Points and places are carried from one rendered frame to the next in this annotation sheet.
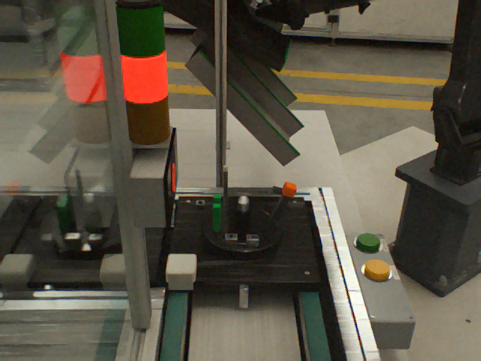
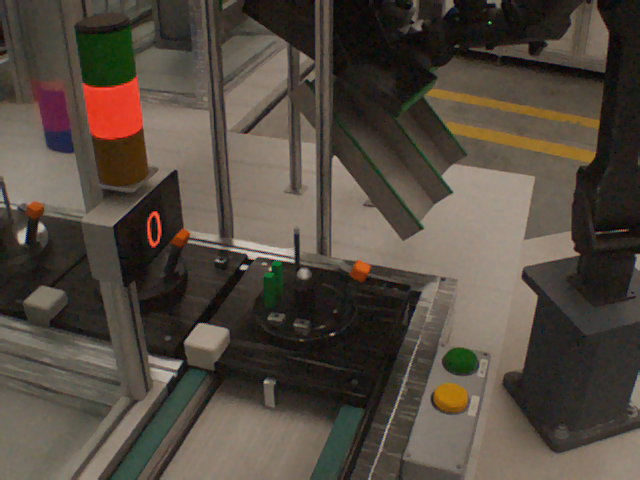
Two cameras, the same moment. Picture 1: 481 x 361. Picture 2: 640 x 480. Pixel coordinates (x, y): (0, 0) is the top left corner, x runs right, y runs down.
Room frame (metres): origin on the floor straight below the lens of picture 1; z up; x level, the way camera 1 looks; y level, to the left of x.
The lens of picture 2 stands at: (0.04, -0.30, 1.59)
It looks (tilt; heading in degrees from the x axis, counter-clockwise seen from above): 32 degrees down; 20
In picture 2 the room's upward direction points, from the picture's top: straight up
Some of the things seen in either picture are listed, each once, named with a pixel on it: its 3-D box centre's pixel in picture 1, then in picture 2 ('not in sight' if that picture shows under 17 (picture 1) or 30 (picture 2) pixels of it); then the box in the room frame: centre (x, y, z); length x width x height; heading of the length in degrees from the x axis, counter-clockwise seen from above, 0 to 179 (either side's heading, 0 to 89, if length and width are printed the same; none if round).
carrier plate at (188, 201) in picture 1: (242, 238); (305, 323); (0.77, 0.00, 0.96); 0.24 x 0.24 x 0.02; 2
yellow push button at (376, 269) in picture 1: (376, 271); (450, 399); (0.70, -0.22, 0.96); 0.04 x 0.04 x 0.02
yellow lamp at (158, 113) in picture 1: (146, 115); (120, 152); (0.58, 0.11, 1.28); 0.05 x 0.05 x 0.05
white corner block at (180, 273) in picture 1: (181, 271); (207, 346); (0.67, 0.10, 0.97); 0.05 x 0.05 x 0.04; 2
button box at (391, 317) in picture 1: (374, 286); (447, 417); (0.70, -0.22, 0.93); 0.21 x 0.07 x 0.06; 2
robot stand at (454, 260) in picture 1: (443, 219); (585, 349); (0.85, -0.37, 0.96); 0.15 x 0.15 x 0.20; 38
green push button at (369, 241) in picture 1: (367, 244); (460, 362); (0.77, -0.21, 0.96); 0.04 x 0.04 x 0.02
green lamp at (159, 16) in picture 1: (140, 26); (106, 53); (0.58, 0.11, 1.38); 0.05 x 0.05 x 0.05
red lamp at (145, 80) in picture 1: (143, 73); (113, 104); (0.58, 0.11, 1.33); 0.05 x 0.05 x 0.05
